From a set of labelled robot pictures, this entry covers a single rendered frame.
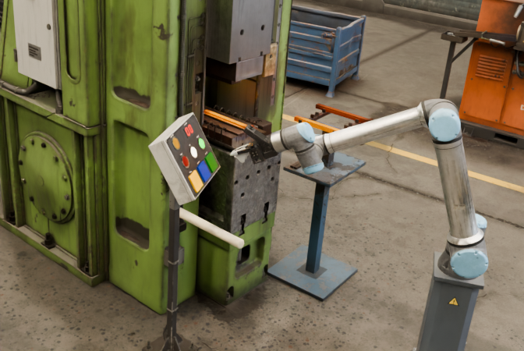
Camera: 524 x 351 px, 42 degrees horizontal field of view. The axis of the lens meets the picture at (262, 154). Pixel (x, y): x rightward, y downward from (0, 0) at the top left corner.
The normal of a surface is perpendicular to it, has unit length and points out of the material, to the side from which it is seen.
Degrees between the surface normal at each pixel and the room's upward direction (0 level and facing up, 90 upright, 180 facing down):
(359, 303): 0
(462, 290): 90
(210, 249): 90
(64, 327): 0
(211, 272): 90
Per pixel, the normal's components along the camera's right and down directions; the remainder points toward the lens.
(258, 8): 0.77, 0.32
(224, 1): -0.64, 0.28
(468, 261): -0.19, 0.47
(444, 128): -0.25, 0.27
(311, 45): -0.46, 0.33
